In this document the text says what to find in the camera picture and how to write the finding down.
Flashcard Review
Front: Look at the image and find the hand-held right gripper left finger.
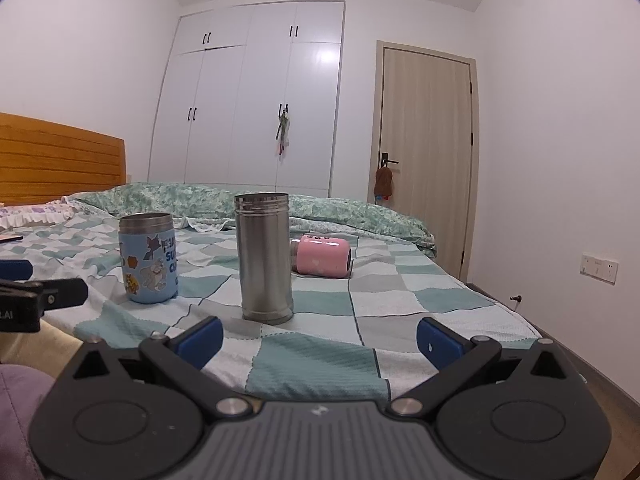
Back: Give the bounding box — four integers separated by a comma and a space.
55, 316, 256, 418

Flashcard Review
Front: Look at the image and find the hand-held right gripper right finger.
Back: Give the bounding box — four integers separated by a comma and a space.
390, 317, 582, 416

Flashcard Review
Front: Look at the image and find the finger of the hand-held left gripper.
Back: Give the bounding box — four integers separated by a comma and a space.
0, 260, 34, 281
0, 277, 89, 313

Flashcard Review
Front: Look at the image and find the pink cup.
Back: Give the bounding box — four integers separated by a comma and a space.
290, 233, 353, 278

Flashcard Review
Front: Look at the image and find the blue cartoon cup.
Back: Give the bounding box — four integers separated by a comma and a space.
118, 213, 179, 305

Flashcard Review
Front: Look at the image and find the tall steel cup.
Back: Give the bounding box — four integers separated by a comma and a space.
234, 192, 295, 325

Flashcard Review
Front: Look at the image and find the ruffled floral pillow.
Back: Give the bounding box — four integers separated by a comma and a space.
0, 199, 77, 234

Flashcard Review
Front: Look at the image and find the purple clothing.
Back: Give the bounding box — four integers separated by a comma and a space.
0, 364, 56, 480

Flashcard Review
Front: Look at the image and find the wooden headboard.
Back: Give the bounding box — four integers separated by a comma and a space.
0, 112, 126, 207

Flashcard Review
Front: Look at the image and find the checkered blanket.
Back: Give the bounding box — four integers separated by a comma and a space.
0, 210, 543, 403

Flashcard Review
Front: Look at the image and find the green floral quilt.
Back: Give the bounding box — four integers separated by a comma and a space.
70, 182, 437, 261

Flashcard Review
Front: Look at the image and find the brown hanging plush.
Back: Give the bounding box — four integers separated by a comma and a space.
374, 166, 395, 202

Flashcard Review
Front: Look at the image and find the light wooden door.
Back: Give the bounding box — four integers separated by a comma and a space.
369, 40, 481, 281

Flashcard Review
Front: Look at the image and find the hanging key ornament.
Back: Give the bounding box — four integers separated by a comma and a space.
275, 104, 291, 157

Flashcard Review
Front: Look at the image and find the white wardrobe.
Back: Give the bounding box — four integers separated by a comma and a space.
148, 1, 346, 198

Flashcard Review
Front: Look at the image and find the wall socket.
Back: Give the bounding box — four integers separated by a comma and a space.
580, 253, 619, 285

